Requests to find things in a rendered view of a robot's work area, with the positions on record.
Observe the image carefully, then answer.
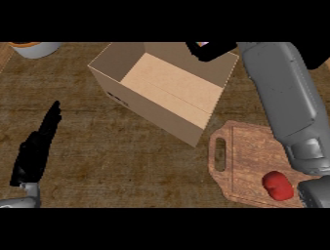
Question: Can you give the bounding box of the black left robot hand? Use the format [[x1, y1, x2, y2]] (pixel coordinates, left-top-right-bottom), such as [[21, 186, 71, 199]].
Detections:
[[9, 100, 63, 188]]

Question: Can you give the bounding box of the grey cup with orange rim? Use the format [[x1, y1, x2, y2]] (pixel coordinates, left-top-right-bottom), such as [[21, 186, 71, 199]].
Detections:
[[7, 41, 63, 60]]

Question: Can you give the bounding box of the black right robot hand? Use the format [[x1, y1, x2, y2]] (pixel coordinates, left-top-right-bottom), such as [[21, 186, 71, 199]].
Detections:
[[184, 41, 240, 63]]

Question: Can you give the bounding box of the brown cardboard box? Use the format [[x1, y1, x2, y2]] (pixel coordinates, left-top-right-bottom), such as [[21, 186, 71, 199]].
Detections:
[[89, 41, 242, 148]]

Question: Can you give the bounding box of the brown wooden cutting board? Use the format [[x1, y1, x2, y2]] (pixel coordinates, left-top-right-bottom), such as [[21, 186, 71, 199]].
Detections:
[[208, 119, 326, 209]]

